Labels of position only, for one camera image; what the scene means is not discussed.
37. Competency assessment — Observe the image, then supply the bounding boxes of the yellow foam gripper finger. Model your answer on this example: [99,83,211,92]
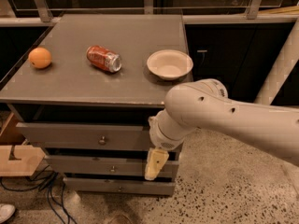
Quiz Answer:
[145,147,169,181]

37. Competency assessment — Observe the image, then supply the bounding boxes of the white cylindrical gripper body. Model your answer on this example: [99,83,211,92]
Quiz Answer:
[149,109,194,151]

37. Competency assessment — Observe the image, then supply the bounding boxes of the grey top drawer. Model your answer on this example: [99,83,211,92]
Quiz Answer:
[17,122,153,153]

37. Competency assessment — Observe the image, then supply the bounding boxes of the grey drawer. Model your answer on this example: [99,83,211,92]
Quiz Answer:
[44,154,180,179]
[17,122,153,153]
[64,177,175,196]

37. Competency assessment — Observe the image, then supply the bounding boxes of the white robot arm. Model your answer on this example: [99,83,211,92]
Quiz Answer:
[145,22,299,180]

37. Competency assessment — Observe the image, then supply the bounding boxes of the grey bottom drawer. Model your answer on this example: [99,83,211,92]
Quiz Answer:
[64,177,175,196]

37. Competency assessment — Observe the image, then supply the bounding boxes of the grey middle drawer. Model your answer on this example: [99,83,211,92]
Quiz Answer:
[44,154,180,179]

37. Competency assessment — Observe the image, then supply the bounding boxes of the grey drawer cabinet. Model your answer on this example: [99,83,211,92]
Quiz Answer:
[0,14,187,184]

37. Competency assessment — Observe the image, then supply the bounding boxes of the white paper bowl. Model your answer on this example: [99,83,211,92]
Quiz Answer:
[147,49,193,80]

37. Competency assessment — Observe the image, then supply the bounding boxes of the brown shoe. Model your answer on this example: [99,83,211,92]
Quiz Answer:
[107,215,133,224]

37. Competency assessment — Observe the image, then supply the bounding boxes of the red soda can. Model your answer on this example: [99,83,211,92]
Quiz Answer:
[86,46,121,73]

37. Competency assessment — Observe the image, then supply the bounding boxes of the black low cabinet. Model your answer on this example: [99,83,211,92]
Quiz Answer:
[185,23,293,102]

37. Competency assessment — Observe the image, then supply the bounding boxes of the light wooden box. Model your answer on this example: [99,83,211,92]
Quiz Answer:
[0,113,45,177]

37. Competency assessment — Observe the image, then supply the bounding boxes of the orange fruit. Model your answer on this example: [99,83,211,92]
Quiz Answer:
[28,48,51,69]

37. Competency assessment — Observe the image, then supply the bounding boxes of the white shoe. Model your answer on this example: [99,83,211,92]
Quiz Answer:
[0,203,16,224]

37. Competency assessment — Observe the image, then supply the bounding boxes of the blue floor cables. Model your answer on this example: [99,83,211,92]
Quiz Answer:
[0,165,78,224]

